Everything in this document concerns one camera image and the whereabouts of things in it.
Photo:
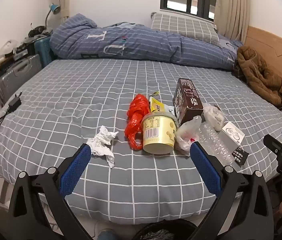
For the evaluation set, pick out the pile of dark clutter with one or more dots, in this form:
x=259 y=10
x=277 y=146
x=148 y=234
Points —
x=37 y=31

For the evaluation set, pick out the white round appliance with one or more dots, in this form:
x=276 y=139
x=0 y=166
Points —
x=7 y=46

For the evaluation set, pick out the brown carton box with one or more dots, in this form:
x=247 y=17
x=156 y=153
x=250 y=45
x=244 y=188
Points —
x=186 y=105

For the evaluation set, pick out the grey checked bed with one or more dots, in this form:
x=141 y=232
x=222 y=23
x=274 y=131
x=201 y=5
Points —
x=81 y=92

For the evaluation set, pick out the teal suitcase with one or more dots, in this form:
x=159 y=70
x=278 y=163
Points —
x=43 y=50

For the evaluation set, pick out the clear bubble wrap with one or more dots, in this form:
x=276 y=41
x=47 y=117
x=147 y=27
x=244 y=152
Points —
x=213 y=142

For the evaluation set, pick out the yellow instant noodle cup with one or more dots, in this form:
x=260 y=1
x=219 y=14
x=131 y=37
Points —
x=156 y=135

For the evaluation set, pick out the narrow cream curtain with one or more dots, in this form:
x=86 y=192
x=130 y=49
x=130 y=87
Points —
x=63 y=0

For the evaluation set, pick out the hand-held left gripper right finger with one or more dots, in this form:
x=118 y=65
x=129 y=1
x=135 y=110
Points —
x=206 y=170

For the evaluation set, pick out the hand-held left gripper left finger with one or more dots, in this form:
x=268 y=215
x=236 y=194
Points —
x=74 y=172

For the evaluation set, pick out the white bun packet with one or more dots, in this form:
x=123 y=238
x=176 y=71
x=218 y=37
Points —
x=214 y=117

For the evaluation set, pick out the brown jacket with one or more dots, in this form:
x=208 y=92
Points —
x=253 y=70

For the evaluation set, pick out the black trash bin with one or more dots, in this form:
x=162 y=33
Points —
x=161 y=230

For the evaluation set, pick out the wide cream curtain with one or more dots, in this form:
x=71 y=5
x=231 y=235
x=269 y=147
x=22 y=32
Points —
x=231 y=10

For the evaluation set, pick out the grey suitcase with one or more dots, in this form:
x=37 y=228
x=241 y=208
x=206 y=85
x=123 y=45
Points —
x=13 y=77

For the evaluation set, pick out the clear plastic bag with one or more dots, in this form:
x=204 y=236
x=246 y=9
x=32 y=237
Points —
x=187 y=132

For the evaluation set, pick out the small white box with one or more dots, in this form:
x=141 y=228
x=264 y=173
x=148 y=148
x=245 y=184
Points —
x=231 y=135

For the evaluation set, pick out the red plastic bag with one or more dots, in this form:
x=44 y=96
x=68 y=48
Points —
x=137 y=110

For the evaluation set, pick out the grey checked pillow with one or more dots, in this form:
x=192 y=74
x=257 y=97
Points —
x=181 y=26

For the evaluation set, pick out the white tissue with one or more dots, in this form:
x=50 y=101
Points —
x=101 y=140

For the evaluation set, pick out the black paper tag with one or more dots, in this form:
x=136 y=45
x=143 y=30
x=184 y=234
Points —
x=239 y=155

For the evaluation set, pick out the blue striped quilt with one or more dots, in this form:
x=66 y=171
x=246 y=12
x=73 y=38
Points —
x=131 y=42

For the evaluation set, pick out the blue desk lamp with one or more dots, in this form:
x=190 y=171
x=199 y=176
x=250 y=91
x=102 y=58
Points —
x=54 y=8

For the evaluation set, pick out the wooden headboard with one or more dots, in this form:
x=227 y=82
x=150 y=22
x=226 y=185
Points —
x=281 y=50

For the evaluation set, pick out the yellow snack packet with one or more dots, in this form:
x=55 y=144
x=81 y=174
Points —
x=156 y=106

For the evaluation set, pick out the black charger adapter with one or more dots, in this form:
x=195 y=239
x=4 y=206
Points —
x=14 y=103

